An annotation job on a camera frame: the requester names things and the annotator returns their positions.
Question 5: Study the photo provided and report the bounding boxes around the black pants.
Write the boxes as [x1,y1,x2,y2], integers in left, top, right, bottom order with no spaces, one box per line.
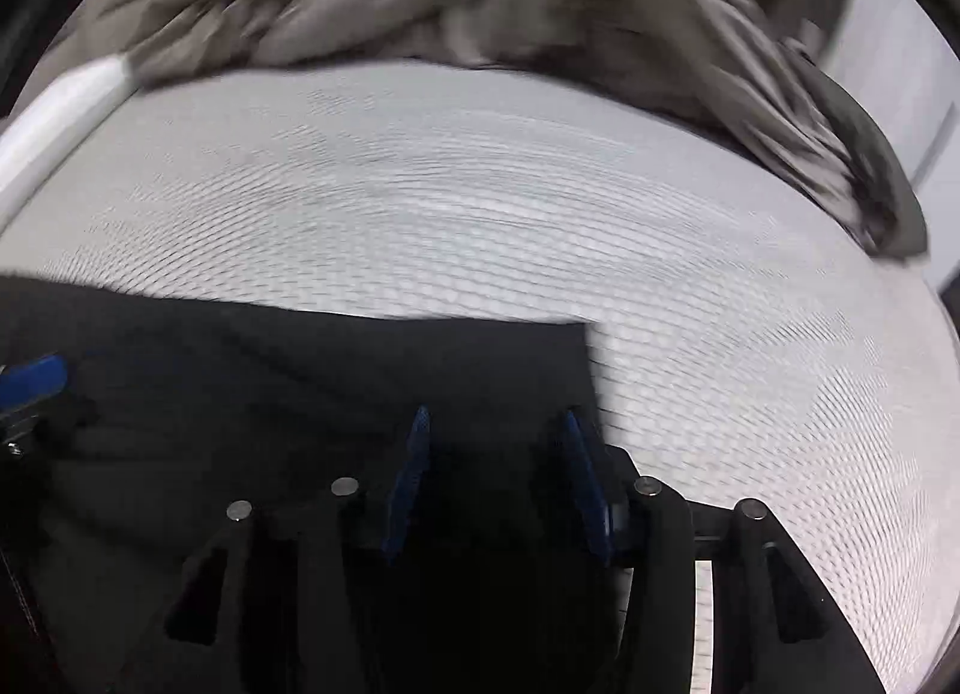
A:
[2,276,617,692]

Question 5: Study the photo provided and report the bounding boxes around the white pillow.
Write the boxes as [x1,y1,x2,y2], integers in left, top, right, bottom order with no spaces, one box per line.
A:
[0,55,137,229]

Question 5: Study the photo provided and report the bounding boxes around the grey duvet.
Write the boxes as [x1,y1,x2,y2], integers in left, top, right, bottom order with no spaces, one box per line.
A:
[127,0,928,260]

